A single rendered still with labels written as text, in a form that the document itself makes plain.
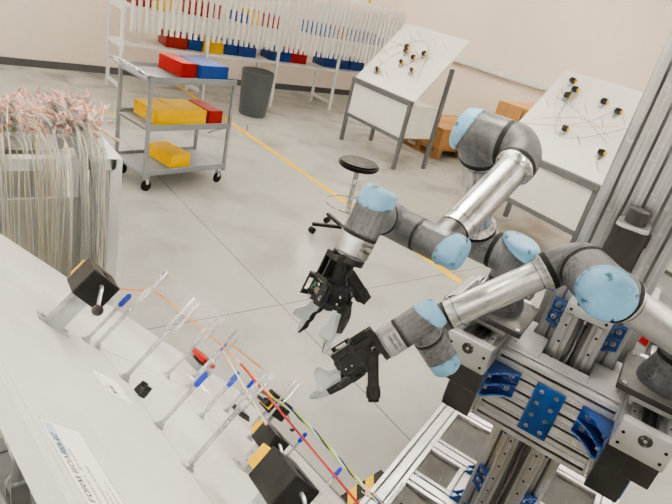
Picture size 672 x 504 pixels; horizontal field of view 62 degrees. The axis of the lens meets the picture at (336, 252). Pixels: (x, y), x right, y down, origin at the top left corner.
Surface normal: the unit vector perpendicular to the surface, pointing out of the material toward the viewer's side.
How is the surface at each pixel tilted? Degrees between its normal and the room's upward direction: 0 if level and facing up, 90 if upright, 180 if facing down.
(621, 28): 90
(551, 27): 90
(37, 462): 45
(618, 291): 87
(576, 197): 90
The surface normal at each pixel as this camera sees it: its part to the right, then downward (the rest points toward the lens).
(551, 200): -0.80, 0.09
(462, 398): -0.55, 0.26
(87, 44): 0.58, 0.47
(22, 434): -0.35, -0.52
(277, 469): -0.54, -0.63
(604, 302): -0.11, 0.37
